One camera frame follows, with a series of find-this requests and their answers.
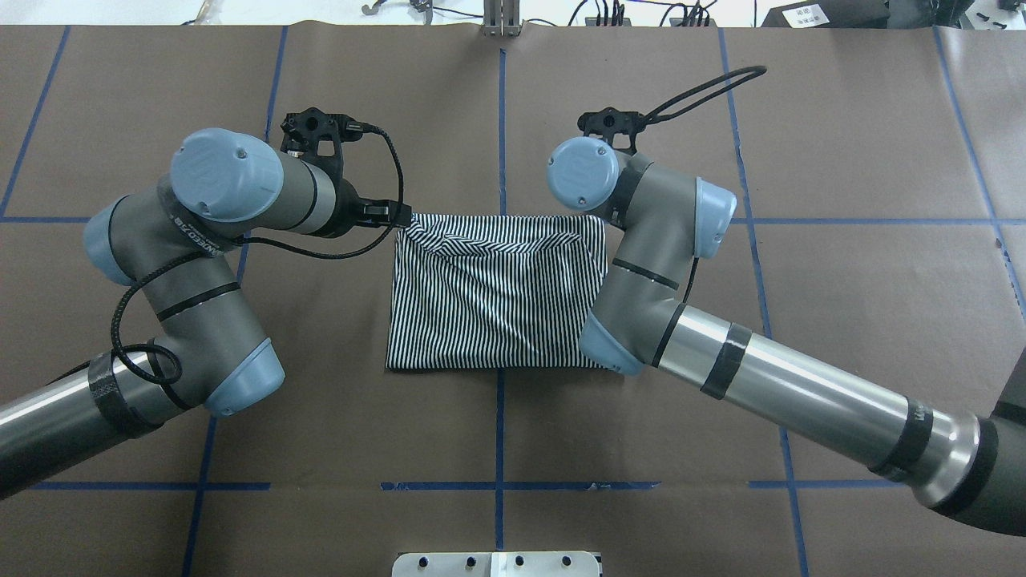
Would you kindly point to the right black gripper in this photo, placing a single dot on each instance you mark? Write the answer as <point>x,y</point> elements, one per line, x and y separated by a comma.
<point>613,216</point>

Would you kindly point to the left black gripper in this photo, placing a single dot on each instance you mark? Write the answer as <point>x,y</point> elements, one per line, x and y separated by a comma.
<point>349,210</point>

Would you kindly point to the navy white striped polo shirt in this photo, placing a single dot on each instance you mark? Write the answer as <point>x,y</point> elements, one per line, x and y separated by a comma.
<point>494,292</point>

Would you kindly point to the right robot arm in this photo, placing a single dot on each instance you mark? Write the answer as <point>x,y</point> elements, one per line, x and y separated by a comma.
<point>963,466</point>

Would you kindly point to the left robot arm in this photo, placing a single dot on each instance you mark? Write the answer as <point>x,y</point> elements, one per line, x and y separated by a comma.
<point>183,335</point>

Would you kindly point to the black box with label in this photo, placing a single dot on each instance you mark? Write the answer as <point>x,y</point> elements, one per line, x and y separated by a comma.
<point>828,14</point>

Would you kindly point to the brown paper table cover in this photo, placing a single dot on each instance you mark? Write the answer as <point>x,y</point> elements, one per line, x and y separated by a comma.
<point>880,228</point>

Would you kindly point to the aluminium frame post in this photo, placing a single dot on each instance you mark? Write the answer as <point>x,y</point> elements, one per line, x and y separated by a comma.
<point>502,18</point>

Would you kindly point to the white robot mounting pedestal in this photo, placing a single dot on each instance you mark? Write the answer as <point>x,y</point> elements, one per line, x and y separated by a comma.
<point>498,563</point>

